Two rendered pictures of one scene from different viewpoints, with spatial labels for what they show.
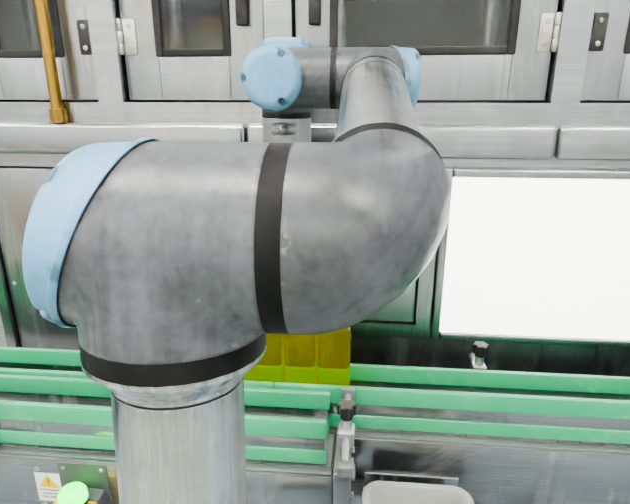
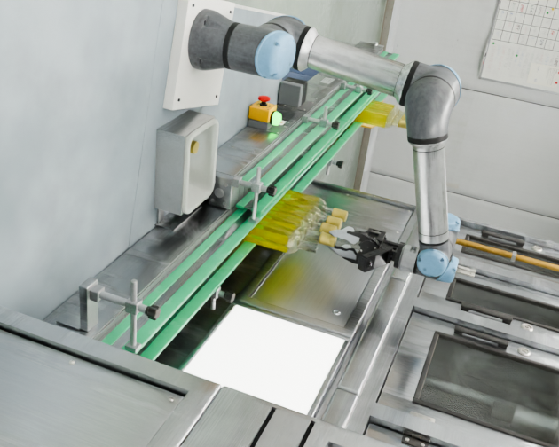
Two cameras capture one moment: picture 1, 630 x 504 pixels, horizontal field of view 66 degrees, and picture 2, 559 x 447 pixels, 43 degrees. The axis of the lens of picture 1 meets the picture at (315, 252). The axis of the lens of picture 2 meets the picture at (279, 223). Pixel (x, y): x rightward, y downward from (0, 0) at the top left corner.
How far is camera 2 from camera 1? 1.67 m
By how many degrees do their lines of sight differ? 53
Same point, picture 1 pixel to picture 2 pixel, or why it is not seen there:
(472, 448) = (192, 240)
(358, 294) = (424, 84)
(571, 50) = (407, 419)
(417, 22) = (444, 369)
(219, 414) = (395, 73)
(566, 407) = (192, 283)
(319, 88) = not seen: hidden behind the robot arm
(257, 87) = not seen: hidden behind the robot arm
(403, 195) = (440, 103)
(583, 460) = (153, 272)
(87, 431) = (295, 140)
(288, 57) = (453, 223)
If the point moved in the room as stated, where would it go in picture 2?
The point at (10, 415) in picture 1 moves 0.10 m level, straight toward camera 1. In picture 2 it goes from (315, 129) to (311, 114)
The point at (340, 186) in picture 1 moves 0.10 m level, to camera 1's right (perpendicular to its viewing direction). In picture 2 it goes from (447, 92) to (439, 107)
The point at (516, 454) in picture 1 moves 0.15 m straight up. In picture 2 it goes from (176, 252) to (231, 269)
